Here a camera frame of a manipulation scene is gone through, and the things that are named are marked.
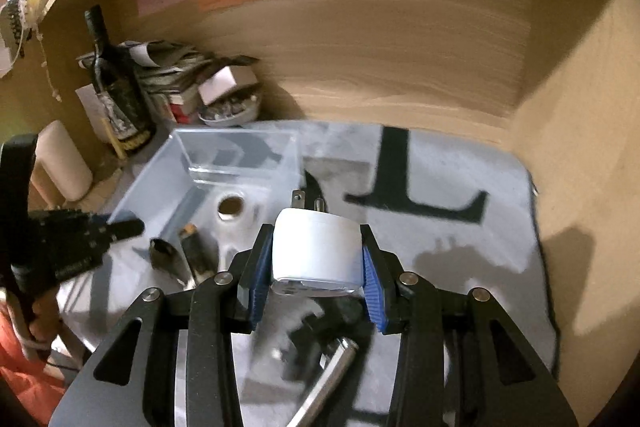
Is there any yellow stick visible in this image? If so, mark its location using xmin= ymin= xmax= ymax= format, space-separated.
xmin=102 ymin=116 xmax=127 ymax=160

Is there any clear plastic storage box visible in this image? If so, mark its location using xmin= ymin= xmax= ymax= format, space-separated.
xmin=106 ymin=128 xmax=302 ymax=293

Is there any white hanging cable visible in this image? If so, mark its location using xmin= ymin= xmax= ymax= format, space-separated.
xmin=36 ymin=29 xmax=63 ymax=104

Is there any stack of magazines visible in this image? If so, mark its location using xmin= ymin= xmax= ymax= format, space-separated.
xmin=120 ymin=39 xmax=261 ymax=126

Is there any black and silver selfie stick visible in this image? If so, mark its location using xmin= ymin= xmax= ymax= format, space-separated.
xmin=272 ymin=297 xmax=374 ymax=427

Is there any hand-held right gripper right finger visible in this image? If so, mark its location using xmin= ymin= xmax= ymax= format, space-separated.
xmin=359 ymin=223 xmax=581 ymax=427

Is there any white charger plug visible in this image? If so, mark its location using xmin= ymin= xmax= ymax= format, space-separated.
xmin=270 ymin=189 xmax=365 ymax=297

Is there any white bowl of shells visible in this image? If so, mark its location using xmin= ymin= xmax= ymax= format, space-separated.
xmin=198 ymin=94 xmax=262 ymax=128

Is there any grey mat with black letters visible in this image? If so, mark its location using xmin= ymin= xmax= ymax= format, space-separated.
xmin=55 ymin=120 xmax=559 ymax=427

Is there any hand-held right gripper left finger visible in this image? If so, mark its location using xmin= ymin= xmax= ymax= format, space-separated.
xmin=47 ymin=223 xmax=275 ymax=427

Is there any cream cylindrical container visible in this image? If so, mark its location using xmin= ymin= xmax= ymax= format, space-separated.
xmin=35 ymin=120 xmax=95 ymax=203

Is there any white paper card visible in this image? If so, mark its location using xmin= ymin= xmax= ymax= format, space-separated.
xmin=74 ymin=82 xmax=112 ymax=143

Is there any dark wine bottle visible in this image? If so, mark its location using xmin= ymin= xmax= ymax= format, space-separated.
xmin=83 ymin=5 xmax=155 ymax=156

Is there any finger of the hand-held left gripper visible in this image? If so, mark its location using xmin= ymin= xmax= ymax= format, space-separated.
xmin=30 ymin=208 xmax=147 ymax=259
xmin=0 ymin=133 xmax=40 ymax=259

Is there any dark beaded lace band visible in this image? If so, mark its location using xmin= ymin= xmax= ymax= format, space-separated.
xmin=2 ymin=0 xmax=28 ymax=55

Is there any person's left hand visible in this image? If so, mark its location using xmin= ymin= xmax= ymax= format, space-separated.
xmin=29 ymin=293 xmax=62 ymax=350

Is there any orange red cloth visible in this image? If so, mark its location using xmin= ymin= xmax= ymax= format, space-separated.
xmin=0 ymin=302 xmax=77 ymax=427

